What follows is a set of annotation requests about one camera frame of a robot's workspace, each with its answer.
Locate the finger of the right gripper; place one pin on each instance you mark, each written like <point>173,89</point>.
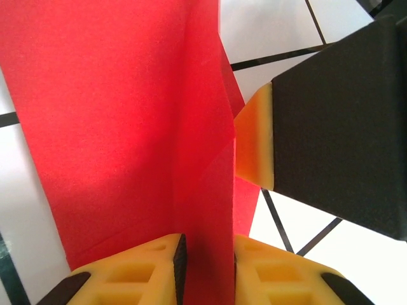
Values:
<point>334,127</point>

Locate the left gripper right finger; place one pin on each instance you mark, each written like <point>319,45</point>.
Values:
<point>286,279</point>

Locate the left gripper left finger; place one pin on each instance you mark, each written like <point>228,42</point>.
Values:
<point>127,279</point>

